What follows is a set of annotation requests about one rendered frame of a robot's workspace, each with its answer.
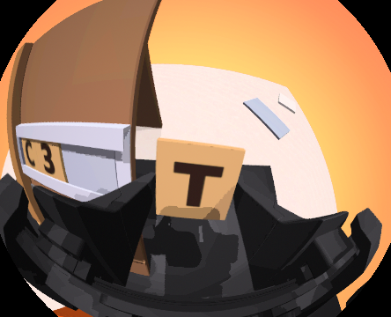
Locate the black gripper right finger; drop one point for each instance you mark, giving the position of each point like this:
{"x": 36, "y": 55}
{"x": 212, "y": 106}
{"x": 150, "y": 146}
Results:
{"x": 273, "y": 236}

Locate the grey rectangular tile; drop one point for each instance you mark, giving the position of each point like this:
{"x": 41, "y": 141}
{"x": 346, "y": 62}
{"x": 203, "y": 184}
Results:
{"x": 270, "y": 119}

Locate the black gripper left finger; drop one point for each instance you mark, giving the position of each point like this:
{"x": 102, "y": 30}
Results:
{"x": 111, "y": 224}

